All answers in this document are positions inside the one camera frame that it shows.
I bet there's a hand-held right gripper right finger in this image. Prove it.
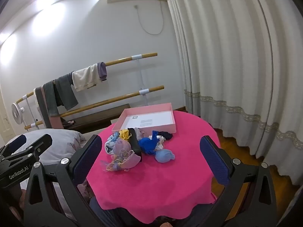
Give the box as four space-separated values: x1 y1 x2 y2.
199 135 282 227

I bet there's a purple cloth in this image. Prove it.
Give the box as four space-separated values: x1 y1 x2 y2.
98 62 107 82

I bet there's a dark grey cloth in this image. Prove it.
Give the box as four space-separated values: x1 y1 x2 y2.
54 72 79 111

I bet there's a white barre post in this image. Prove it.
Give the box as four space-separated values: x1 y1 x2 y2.
132 55 150 107
22 95 38 130

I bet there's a black cloth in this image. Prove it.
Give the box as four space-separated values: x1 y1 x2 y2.
127 128 142 162

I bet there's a white power cable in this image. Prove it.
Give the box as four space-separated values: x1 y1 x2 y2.
134 4 164 35

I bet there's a white door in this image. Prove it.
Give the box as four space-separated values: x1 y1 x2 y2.
0 95 12 145

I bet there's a light blue sock ball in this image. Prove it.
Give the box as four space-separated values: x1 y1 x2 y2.
155 149 176 163

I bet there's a pink cardboard box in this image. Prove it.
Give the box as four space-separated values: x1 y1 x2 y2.
111 103 177 134

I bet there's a white paper sheet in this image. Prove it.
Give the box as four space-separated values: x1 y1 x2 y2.
123 112 175 129

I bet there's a white floral cloth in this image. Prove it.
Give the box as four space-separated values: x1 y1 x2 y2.
156 136 166 150

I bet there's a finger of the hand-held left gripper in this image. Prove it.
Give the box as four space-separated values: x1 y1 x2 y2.
0 134 27 157
5 134 53 162

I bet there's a grey bedding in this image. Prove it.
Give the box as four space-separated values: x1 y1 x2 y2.
5 128 88 171

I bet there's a cream cloth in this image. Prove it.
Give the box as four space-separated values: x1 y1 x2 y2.
72 63 103 92

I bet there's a white and blue cloth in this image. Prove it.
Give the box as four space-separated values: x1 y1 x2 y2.
105 132 121 155

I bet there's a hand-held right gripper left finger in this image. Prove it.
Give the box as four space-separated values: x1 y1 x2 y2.
22 134 103 227

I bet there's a cream curtain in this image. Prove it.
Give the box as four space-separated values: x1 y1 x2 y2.
162 0 303 192

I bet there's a wooden barre rail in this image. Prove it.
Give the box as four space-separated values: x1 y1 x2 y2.
24 85 164 130
16 53 158 104

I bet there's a navy cloth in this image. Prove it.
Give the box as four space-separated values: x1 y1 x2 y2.
156 131 173 140

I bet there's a pink mesh pouch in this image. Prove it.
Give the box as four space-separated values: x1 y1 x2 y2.
101 138 142 173

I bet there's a yellow crochet piece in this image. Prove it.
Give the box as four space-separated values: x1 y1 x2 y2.
119 129 132 140

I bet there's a dark wooden cabinet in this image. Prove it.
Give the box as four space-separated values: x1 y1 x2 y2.
62 103 131 134

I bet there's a mauve cloth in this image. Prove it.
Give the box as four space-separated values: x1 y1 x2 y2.
34 86 63 129

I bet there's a white fan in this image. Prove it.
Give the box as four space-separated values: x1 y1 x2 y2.
11 103 25 125

